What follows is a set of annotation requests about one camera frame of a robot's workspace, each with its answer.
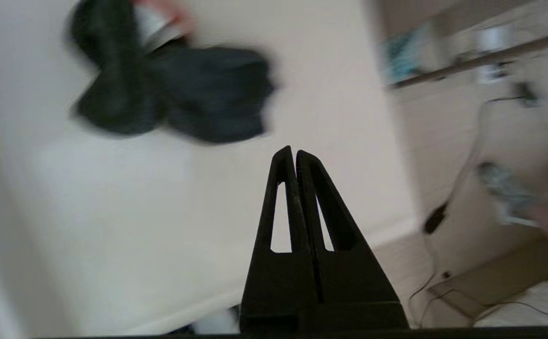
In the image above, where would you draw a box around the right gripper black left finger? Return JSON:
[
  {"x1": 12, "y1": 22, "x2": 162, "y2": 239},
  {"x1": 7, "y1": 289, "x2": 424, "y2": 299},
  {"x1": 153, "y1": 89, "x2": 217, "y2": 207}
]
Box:
[{"x1": 240, "y1": 145, "x2": 322, "y2": 332}]

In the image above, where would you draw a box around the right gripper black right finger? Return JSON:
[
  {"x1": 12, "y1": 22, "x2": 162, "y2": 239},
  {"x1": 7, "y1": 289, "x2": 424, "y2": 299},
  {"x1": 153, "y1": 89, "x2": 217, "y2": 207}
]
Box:
[{"x1": 295, "y1": 150, "x2": 403, "y2": 306}]

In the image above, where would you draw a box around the grey and orange cloth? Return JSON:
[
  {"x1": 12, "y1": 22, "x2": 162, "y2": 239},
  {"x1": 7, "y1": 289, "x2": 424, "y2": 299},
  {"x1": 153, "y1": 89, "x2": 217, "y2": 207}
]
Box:
[{"x1": 68, "y1": 0, "x2": 275, "y2": 145}]

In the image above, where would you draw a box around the brown cardboard piece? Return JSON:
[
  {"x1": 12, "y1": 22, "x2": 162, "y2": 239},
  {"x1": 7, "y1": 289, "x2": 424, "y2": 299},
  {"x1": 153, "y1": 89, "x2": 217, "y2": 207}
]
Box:
[{"x1": 427, "y1": 235, "x2": 548, "y2": 321}]

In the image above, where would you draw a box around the thin black floor cable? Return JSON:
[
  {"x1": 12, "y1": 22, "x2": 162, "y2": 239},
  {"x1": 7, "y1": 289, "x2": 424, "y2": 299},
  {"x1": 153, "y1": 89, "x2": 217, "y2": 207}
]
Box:
[{"x1": 408, "y1": 94, "x2": 540, "y2": 328}]

